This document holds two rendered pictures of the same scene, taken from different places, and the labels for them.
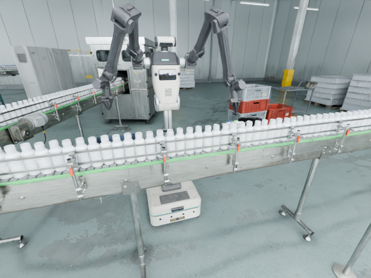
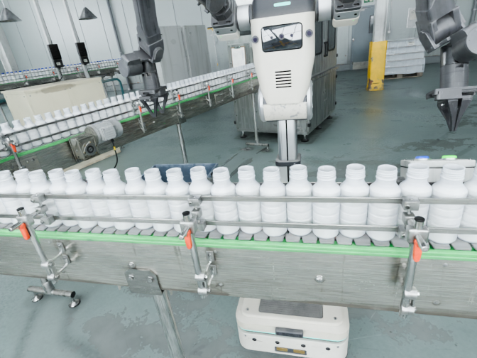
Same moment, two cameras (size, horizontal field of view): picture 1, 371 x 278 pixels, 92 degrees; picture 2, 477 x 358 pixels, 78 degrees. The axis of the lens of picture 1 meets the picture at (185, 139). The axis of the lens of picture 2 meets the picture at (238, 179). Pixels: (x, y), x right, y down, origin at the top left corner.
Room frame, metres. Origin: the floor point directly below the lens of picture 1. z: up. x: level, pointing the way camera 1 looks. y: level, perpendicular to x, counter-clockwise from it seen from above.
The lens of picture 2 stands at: (0.44, -0.28, 1.43)
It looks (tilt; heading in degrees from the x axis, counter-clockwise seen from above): 25 degrees down; 31
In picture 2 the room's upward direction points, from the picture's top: 7 degrees counter-clockwise
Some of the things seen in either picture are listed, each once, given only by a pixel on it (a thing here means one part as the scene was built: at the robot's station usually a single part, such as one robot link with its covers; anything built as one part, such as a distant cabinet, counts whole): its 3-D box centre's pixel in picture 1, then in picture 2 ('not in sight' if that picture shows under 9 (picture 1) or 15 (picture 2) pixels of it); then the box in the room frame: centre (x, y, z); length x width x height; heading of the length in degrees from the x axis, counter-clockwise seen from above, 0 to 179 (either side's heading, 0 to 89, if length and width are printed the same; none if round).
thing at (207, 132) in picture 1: (207, 138); (326, 202); (1.03, -0.14, 1.08); 0.06 x 0.06 x 0.17
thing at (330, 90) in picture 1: (332, 91); not in sight; (6.70, -5.38, 0.50); 1.23 x 1.05 x 1.00; 104
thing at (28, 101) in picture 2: not in sight; (68, 125); (2.99, 4.10, 0.59); 1.10 x 0.62 x 1.18; 178
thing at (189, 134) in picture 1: (189, 140); (273, 201); (1.00, -0.03, 1.08); 0.06 x 0.06 x 0.17
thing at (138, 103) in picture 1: (131, 81); (286, 66); (5.25, 1.52, 1.00); 1.60 x 1.30 x 2.00; 178
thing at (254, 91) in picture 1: (249, 91); not in sight; (3.37, -1.19, 1.00); 0.61 x 0.41 x 0.22; 113
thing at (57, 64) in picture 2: not in sight; (55, 56); (4.04, 5.57, 1.55); 0.17 x 0.15 x 0.42; 178
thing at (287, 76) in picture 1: (286, 80); not in sight; (9.81, -5.32, 0.55); 0.40 x 0.40 x 1.10; 16
